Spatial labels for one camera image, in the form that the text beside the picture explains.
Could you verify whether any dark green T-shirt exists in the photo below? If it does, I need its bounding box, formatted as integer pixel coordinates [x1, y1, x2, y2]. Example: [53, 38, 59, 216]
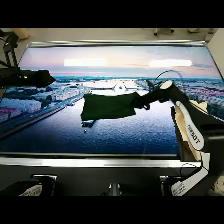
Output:
[80, 92, 143, 122]

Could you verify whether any black cable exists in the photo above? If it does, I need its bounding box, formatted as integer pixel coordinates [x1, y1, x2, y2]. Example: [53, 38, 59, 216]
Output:
[153, 69, 184, 89]

